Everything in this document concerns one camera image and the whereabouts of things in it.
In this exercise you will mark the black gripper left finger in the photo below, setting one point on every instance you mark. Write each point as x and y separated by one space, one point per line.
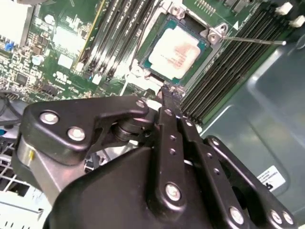
47 133

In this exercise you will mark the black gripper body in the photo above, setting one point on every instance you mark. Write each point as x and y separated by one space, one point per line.
107 195

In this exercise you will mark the silver CPU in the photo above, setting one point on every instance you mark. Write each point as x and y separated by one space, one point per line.
176 55

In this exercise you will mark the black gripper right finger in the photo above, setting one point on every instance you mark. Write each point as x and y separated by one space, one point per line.
205 171

